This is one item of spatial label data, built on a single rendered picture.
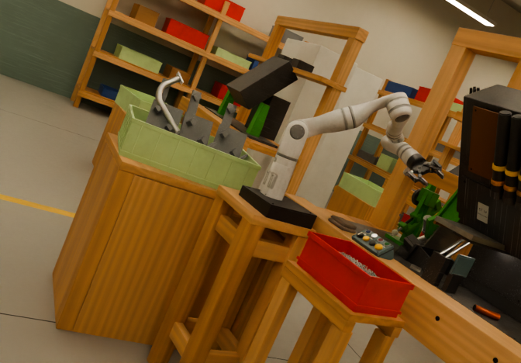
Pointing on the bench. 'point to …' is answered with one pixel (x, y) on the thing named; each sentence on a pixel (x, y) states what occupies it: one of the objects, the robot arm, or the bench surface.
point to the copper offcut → (486, 312)
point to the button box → (374, 245)
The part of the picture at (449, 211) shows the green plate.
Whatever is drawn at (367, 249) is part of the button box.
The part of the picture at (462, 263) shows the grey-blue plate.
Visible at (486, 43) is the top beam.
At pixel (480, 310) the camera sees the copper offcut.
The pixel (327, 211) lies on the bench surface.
